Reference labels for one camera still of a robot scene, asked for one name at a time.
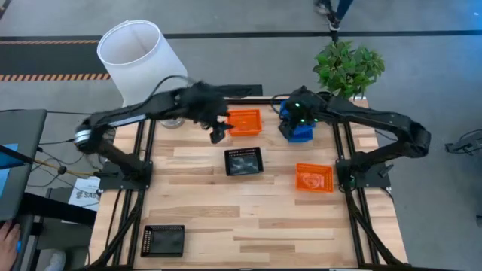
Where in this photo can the black aluminium table frame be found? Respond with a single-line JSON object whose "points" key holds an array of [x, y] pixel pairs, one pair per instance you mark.
{"points": [[132, 233]]}

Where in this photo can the blue plastic basket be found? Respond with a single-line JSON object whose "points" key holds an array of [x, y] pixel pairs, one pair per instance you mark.
{"points": [[283, 111], [301, 136]]}

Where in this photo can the black slotted plastic basket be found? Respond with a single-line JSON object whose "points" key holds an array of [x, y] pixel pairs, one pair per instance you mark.
{"points": [[163, 241], [244, 162]]}

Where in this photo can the person's hand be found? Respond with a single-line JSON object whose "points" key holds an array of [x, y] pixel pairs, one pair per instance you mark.
{"points": [[8, 244]]}

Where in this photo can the black side desk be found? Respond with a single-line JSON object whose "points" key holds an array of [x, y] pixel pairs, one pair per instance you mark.
{"points": [[56, 207]]}

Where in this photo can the orange slotted plastic basket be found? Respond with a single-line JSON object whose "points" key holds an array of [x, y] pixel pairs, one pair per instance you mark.
{"points": [[314, 177], [245, 122]]}

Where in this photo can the white shade silver table lamp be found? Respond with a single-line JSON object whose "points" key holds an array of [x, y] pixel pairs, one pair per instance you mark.
{"points": [[139, 64]]}

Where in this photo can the black flat box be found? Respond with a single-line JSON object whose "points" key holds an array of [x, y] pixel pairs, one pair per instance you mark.
{"points": [[241, 90]]}

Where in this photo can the white printed paper sheet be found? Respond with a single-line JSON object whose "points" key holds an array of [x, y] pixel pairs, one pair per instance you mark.
{"points": [[84, 193]]}

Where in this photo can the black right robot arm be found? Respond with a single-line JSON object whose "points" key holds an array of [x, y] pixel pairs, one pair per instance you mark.
{"points": [[376, 118]]}

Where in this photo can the person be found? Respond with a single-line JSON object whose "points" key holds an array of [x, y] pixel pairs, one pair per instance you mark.
{"points": [[337, 11]]}

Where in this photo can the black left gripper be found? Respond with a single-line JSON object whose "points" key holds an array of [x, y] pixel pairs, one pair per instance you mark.
{"points": [[203, 103]]}

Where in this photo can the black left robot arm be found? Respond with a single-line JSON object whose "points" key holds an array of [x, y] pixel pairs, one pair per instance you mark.
{"points": [[124, 114]]}

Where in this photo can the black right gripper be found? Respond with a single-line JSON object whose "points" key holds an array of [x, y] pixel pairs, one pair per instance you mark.
{"points": [[305, 105]]}

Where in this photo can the green potted plant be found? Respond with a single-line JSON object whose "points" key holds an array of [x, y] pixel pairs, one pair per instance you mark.
{"points": [[348, 67]]}

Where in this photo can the gray laptop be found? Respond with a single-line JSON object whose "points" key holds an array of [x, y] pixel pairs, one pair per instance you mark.
{"points": [[22, 135]]}

